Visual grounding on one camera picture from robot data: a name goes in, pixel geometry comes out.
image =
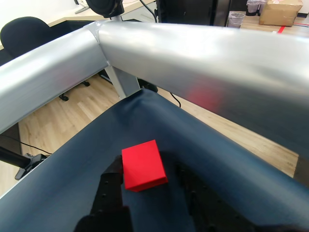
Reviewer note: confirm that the dark blue mat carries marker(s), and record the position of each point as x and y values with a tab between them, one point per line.
60	188

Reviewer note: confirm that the black cabinet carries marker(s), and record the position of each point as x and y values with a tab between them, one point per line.
188	12

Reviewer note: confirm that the grey metal frame post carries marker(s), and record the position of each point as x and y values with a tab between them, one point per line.
124	82

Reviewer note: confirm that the black round object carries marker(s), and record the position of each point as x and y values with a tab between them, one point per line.
103	6

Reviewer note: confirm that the black office chair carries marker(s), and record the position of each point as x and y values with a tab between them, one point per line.
21	31

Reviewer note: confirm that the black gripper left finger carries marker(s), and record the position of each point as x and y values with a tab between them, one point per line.
108	193

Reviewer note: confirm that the black desk leg foot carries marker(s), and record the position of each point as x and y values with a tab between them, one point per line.
12	158

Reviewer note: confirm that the red floor tape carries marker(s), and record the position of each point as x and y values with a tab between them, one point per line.
281	29

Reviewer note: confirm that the silver padded frame rail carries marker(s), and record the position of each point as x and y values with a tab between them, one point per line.
48	72
193	60

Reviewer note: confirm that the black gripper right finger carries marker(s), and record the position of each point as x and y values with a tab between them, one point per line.
207	207

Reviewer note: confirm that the red cube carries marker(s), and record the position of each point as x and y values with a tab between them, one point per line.
142	166

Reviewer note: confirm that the mesh trash bin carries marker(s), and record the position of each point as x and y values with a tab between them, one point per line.
253	8
236	20

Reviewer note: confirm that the brown cardboard box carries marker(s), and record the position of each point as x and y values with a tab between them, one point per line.
277	13

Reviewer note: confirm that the light wooden desk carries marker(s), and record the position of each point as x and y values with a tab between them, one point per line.
72	19

